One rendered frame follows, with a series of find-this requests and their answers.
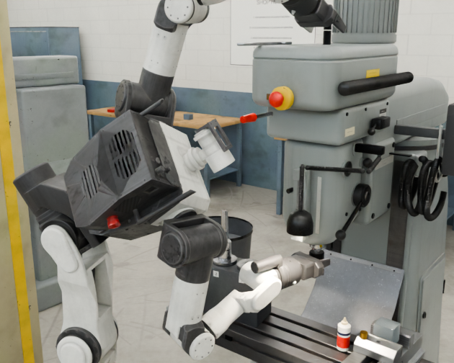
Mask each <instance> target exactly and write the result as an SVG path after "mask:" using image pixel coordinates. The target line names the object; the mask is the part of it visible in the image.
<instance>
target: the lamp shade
mask: <svg viewBox="0 0 454 363"><path fill-rule="evenodd" d="M286 231H287V233H288V234H290V235H292V236H309V235H311V234H313V219H312V216H311V213H309V212H307V211H306V210H302V211H300V210H298V209H297V210H294V211H292V212H291V213H290V214H289V217H288V220H287V230H286Z"/></svg>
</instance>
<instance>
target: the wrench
mask: <svg viewBox="0 0 454 363"><path fill-rule="evenodd" d="M237 45H238V46H249V45H292V42H242V43H237Z"/></svg>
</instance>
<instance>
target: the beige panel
mask: <svg viewBox="0 0 454 363"><path fill-rule="evenodd" d="M23 173H24V164H23V157H22V143H21V135H20V128H19V115H18V107H17V93H16V86H15V79H14V65H13V57H12V44H11V37H10V29H9V15H8V8H7V0H0V363H44V362H43V349H42V341H41V334H40V320H39V313H38V305H37V292H36V284H35V270H34V263H33V256H32V242H31V235H30V221H29V214H28V206H27V204H26V202H25V201H24V199H23V198H22V196H21V194H20V193H19V192H18V190H17V188H16V187H15V186H14V184H13V181H14V179H16V178H17V177H18V176H19V175H21V174H23Z"/></svg>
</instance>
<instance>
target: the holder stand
mask: <svg viewBox="0 0 454 363"><path fill-rule="evenodd" d="M249 261H257V260H256V259H241V258H238V257H236V256H234V255H232V254H231V260H229V261H221V260H219V259H218V258H215V259H213V265H212V269H211V273H210V280H209V284H208V291H207V295H206V298H205V305H204V309H203V312H204V313H207V312H208V311H209V310H210V309H212V308H214V307H215V306H216V305H217V304H218V303H219V302H221V301H222V300H223V299H224V298H225V297H226V296H228V295H229V294H230V293H231V292H232V291H233V290H237V291H238V292H251V291H254V290H253V289H252V288H251V287H250V286H249V285H247V284H246V283H244V282H242V281H241V280H240V278H239V272H240V270H241V268H242V266H243V265H245V263H247V262H249ZM271 305H272V301H271V302H270V303H269V304H268V305H267V306H266V307H264V308H263V309H261V310H260V311H259V312H258V313H251V312H250V313H242V314H241V315H240V316H239V317H238V318H237V319H236V320H235V321H236V322H239V323H243V324H246V325H249V326H253V327H258V325H259V324H260V323H261V322H262V321H263V320H264V319H265V318H266V317H267V316H268V315H269V314H270V313H271Z"/></svg>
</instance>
